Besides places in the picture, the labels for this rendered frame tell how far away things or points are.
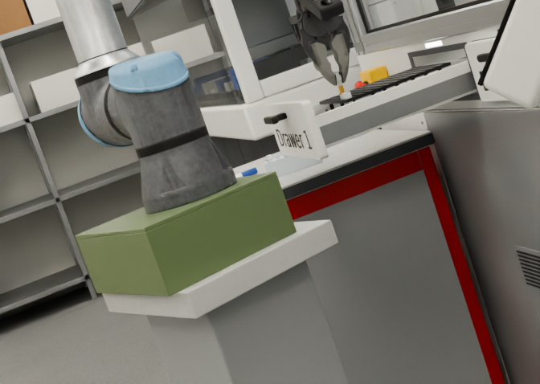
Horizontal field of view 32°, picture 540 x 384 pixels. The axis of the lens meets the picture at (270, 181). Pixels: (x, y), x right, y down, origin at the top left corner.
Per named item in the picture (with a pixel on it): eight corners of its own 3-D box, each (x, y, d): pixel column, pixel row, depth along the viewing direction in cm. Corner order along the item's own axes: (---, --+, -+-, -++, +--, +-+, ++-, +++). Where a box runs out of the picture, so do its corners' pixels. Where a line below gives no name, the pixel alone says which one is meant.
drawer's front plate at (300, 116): (321, 160, 170) (300, 102, 168) (281, 154, 198) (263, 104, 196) (329, 157, 170) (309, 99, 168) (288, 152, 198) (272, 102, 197)
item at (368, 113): (324, 149, 171) (313, 116, 170) (288, 145, 196) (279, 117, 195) (514, 77, 179) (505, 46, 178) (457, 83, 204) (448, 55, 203)
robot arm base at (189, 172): (171, 211, 138) (149, 148, 137) (131, 215, 151) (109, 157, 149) (254, 177, 145) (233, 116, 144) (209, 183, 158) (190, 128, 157)
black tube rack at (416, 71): (356, 132, 177) (345, 100, 176) (329, 131, 194) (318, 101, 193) (460, 93, 181) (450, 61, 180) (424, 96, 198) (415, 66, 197)
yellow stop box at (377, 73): (375, 101, 217) (366, 71, 216) (365, 102, 224) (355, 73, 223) (395, 94, 218) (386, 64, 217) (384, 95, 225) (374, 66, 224)
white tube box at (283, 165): (270, 180, 208) (264, 164, 208) (267, 175, 217) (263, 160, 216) (322, 161, 209) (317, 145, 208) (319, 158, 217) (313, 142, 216)
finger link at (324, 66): (329, 86, 184) (316, 40, 183) (338, 84, 178) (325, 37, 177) (315, 90, 184) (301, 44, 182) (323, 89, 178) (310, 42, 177)
